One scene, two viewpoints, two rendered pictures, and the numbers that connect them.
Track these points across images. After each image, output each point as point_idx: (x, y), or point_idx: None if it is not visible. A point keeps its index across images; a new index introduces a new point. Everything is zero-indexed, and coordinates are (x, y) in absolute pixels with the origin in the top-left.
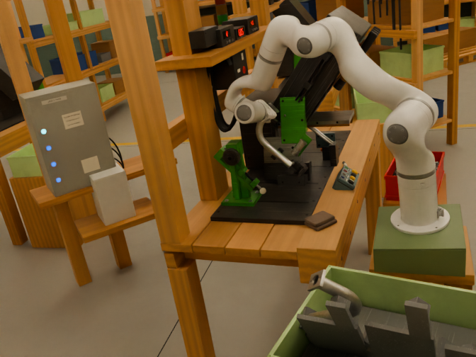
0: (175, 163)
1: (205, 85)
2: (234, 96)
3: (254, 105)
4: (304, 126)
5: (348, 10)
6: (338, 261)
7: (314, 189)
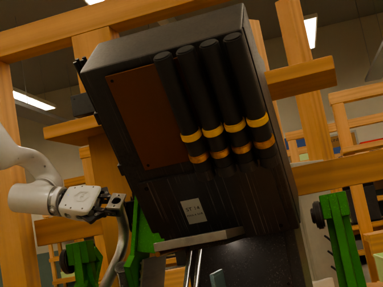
0: (20, 248)
1: (111, 163)
2: (34, 176)
3: (19, 188)
4: (131, 240)
5: (225, 12)
6: None
7: None
